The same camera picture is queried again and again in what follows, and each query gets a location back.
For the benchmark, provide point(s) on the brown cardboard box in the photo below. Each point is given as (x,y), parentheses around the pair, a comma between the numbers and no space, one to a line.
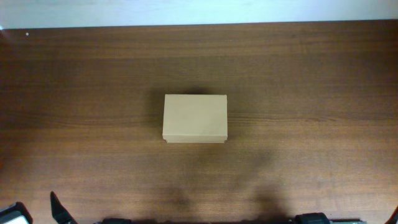
(195,118)

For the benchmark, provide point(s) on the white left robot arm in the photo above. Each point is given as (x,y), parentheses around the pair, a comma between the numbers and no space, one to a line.
(17,213)

